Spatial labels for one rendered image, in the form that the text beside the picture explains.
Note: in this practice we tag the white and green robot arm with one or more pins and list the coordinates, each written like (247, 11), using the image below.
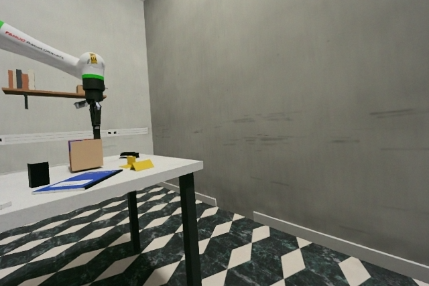
(89, 67)

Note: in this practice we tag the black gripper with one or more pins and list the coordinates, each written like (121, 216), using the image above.
(95, 96)

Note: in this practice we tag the tan cardboard carton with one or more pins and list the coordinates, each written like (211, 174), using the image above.
(86, 154)

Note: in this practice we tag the blue notebook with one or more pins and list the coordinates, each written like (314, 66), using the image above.
(80, 182)

